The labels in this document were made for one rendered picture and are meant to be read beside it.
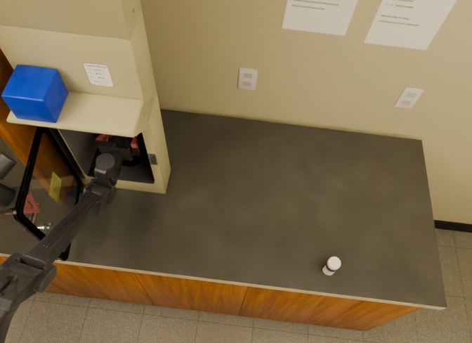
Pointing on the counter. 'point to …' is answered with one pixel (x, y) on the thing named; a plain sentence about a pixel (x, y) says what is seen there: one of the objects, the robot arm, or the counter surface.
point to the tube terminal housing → (145, 86)
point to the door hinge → (67, 152)
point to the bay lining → (81, 146)
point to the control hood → (97, 115)
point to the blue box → (35, 93)
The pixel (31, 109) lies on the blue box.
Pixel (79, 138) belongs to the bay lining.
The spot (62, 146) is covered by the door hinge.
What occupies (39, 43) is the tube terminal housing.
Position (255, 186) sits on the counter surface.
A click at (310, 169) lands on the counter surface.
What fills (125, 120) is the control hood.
